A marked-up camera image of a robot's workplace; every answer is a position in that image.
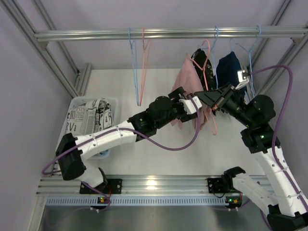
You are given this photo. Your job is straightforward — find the black patterned trousers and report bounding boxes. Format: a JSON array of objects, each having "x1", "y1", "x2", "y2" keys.
[{"x1": 191, "y1": 49, "x2": 216, "y2": 90}]

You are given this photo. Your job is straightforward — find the white plastic basket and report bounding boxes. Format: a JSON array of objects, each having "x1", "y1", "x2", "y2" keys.
[{"x1": 64, "y1": 96, "x2": 119, "y2": 159}]

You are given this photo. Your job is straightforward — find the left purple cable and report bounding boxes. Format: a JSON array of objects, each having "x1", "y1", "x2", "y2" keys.
[{"x1": 41, "y1": 95, "x2": 203, "y2": 212}]

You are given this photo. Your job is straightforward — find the pink trousers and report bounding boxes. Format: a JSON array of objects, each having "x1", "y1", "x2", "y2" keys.
[{"x1": 171, "y1": 53, "x2": 209, "y2": 129}]

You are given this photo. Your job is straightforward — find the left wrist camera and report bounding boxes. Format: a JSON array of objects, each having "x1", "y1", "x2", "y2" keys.
[{"x1": 180, "y1": 96, "x2": 202, "y2": 115}]

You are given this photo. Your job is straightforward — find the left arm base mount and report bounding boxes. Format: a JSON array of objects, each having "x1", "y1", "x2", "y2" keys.
[{"x1": 79, "y1": 179, "x2": 122, "y2": 194}]

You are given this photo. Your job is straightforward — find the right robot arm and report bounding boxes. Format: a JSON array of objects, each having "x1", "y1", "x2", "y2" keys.
[{"x1": 195, "y1": 84, "x2": 308, "y2": 231}]

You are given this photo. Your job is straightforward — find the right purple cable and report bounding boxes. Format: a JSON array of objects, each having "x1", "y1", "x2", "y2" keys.
[{"x1": 250, "y1": 64, "x2": 304, "y2": 231}]

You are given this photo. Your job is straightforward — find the navy blue trousers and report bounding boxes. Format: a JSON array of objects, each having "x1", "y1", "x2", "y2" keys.
[{"x1": 217, "y1": 51, "x2": 247, "y2": 101}]

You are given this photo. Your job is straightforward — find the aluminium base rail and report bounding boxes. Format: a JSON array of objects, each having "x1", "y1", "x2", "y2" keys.
[{"x1": 36, "y1": 175, "x2": 214, "y2": 196}]

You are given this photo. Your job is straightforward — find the pink hanger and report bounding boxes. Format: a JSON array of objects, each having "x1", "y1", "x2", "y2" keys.
[
  {"x1": 191, "y1": 39, "x2": 218, "y2": 136},
  {"x1": 140, "y1": 28, "x2": 152, "y2": 105}
]

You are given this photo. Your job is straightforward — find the newspaper print trousers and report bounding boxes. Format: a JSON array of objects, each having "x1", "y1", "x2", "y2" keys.
[{"x1": 65, "y1": 98, "x2": 114, "y2": 136}]

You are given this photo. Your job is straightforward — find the light blue trousers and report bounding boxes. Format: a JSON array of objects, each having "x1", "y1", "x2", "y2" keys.
[{"x1": 96, "y1": 149, "x2": 110, "y2": 158}]

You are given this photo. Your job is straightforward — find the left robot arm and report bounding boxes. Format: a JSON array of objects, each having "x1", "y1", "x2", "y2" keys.
[{"x1": 56, "y1": 87, "x2": 202, "y2": 188}]

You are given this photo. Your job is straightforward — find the aluminium hanging rail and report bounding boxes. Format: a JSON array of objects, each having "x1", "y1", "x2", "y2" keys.
[{"x1": 34, "y1": 26, "x2": 308, "y2": 42}]

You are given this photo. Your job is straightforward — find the purple cable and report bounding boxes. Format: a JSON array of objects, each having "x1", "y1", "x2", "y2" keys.
[
  {"x1": 250, "y1": 64, "x2": 304, "y2": 231},
  {"x1": 41, "y1": 95, "x2": 203, "y2": 212}
]

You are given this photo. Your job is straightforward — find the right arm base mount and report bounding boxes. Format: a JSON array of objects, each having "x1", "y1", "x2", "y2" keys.
[{"x1": 207, "y1": 178, "x2": 231, "y2": 194}]

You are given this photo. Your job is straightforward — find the slotted cable duct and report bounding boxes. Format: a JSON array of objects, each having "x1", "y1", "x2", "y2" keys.
[{"x1": 46, "y1": 195, "x2": 227, "y2": 206}]

